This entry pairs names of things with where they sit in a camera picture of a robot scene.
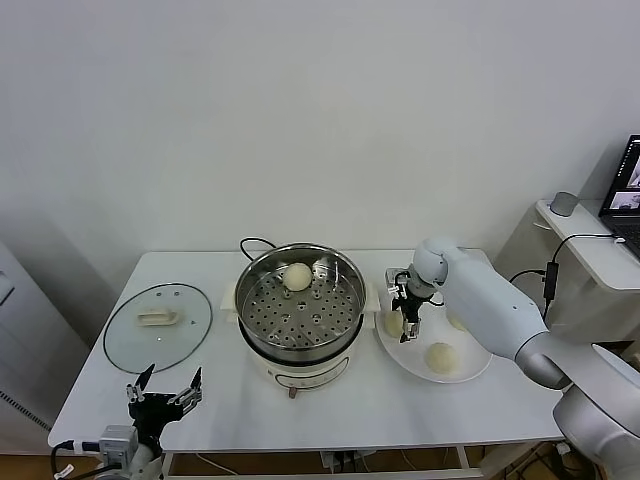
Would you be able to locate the perforated steel steamer basket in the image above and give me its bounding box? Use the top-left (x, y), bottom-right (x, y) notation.
top-left (234, 243), bottom-right (368, 354)

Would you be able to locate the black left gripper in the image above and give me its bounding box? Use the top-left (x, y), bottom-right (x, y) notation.
top-left (125, 363), bottom-right (204, 441)

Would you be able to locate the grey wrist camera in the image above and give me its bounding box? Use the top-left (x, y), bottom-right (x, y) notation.
top-left (384, 267), bottom-right (407, 297)
top-left (98, 424), bottom-right (139, 464)

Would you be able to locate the white power strip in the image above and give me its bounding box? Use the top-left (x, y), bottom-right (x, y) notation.
top-left (322, 449), bottom-right (376, 471)

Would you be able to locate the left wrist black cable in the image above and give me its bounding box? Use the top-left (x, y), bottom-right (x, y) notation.
top-left (49, 439), bottom-right (104, 474)

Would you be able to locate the black cooker power cord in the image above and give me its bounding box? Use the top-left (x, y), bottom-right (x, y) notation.
top-left (239, 237), bottom-right (277, 261)

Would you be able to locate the white floor appliance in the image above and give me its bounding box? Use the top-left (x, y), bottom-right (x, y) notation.
top-left (0, 239), bottom-right (91, 441)

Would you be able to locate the black adapter cable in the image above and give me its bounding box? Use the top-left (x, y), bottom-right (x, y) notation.
top-left (507, 233), bottom-right (627, 324)

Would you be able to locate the white side desk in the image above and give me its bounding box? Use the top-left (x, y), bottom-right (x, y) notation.
top-left (494, 198), bottom-right (640, 351)

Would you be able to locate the white round plate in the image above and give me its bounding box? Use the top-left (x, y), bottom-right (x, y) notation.
top-left (374, 284), bottom-right (494, 385)

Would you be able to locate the white table frame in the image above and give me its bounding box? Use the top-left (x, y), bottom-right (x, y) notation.
top-left (158, 439), bottom-right (484, 480)

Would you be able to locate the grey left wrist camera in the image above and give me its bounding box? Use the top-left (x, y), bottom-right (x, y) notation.
top-left (98, 424), bottom-right (139, 464)

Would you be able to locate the glass pot lid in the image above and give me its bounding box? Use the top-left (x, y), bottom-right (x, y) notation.
top-left (102, 283), bottom-right (214, 375)

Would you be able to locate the open dark laptop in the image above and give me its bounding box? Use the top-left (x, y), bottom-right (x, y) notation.
top-left (598, 133), bottom-right (640, 241)

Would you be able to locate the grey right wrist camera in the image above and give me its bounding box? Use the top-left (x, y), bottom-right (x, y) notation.
top-left (384, 267), bottom-right (407, 297)

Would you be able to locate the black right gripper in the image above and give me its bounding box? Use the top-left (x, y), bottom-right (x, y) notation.
top-left (388, 284), bottom-right (426, 345)

